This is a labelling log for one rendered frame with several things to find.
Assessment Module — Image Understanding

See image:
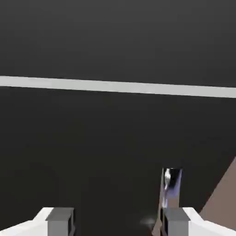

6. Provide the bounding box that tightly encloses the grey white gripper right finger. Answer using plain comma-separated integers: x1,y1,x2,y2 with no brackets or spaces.
159,206,236,236

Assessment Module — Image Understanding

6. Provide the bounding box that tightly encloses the dark grey cabinet door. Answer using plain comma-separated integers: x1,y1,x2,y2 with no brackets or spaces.
0,86,236,236
0,0,236,89

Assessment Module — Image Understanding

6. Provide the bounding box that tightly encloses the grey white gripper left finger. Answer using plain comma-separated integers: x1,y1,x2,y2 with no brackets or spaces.
0,206,76,236

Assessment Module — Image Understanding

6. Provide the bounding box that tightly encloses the dark grey cabinet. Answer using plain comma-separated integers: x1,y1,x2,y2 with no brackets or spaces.
0,0,236,236

